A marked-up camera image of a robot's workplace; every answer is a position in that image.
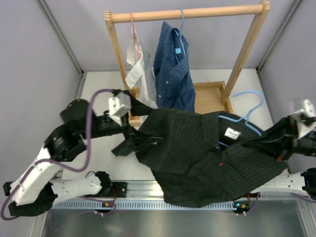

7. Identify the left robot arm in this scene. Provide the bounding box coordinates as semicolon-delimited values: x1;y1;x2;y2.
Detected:
1;89;161;220

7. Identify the slotted grey cable duct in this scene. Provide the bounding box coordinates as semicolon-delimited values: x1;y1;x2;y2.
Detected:
52;199;246;211

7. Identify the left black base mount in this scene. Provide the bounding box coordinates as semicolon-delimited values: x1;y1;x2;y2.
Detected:
106;182;128;198

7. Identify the aluminium mounting rail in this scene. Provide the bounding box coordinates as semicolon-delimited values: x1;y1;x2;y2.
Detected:
49;179;307;199

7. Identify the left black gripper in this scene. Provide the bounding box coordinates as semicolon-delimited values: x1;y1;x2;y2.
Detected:
79;90;162;151

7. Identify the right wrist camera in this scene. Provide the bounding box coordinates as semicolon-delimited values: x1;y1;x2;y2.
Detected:
287;98;316;140

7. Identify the blue checked shirt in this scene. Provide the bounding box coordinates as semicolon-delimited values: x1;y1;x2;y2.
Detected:
154;21;196;112

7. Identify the white shirt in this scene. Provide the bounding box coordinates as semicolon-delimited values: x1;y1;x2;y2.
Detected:
125;36;157;109

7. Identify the blue hanger with shirt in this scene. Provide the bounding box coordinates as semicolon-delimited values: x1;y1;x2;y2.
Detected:
175;8;186;63

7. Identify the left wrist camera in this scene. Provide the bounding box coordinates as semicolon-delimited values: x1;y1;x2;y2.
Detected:
108;89;131;126

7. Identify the black striped shirt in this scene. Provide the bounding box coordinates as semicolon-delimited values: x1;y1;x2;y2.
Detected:
111;107;289;208

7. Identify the pink wire hanger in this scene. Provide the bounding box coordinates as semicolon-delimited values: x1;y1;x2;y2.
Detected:
129;12;142;59

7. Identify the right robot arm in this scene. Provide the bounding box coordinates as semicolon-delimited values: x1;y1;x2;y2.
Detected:
245;116;316;202

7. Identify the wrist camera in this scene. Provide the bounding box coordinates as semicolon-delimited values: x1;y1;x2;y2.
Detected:
108;89;131;126
287;98;316;140

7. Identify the wooden clothes rack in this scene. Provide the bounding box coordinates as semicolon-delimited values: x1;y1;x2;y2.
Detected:
104;0;271;113

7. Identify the light blue hanger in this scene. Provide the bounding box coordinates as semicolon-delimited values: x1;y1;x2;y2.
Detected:
218;90;265;147

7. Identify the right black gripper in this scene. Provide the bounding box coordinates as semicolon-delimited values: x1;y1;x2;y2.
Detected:
241;117;316;163

